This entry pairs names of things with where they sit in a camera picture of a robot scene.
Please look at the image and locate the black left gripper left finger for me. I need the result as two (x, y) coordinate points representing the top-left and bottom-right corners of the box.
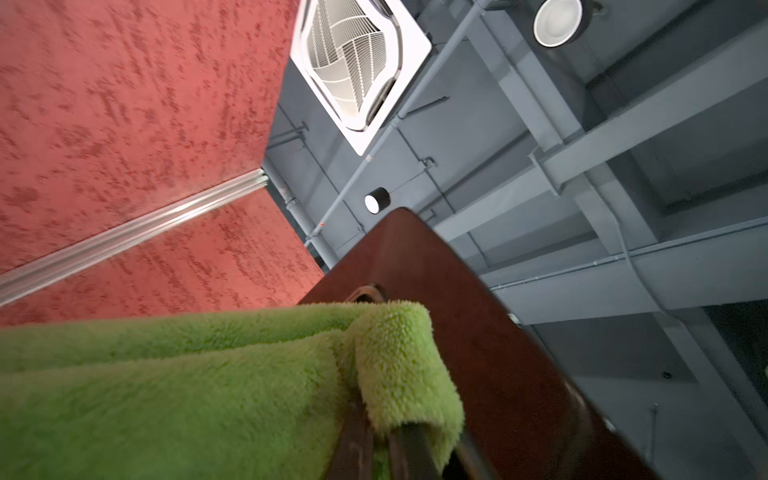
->
(325, 401), (374, 480)

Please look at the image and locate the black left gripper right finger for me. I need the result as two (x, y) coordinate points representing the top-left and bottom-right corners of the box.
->
(387, 423), (441, 480)

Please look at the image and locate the square floral plate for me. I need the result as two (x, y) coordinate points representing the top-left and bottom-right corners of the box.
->
(304, 208), (654, 479)

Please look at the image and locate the green grey microfibre cloth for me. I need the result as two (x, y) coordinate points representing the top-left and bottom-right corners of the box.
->
(1, 301), (465, 479)

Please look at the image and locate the small black ceiling spotlight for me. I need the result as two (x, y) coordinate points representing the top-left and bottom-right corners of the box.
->
(364, 187), (391, 215)

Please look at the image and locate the ceiling air conditioner vent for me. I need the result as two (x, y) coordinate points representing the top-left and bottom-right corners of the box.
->
(290, 0), (432, 156)

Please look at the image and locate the round ceiling spotlight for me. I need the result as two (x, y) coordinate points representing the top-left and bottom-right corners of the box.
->
(533, 0), (605, 49)

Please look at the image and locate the aluminium corner post left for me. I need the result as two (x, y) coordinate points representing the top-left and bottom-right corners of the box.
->
(1, 169), (269, 306)

